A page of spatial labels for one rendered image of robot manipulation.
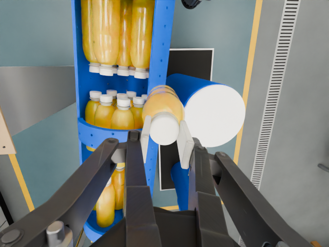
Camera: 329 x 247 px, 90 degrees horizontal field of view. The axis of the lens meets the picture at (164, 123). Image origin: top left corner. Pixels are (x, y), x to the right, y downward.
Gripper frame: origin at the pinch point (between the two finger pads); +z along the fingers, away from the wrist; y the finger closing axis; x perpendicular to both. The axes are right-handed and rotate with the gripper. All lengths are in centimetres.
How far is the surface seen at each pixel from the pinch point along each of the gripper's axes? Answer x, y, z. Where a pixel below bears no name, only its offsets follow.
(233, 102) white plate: -1, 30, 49
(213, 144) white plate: -21, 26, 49
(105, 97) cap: -3.8, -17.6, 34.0
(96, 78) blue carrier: 0, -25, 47
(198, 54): 24, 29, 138
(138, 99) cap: -3.5, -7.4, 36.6
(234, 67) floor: 19, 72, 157
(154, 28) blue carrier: 16.5, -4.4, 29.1
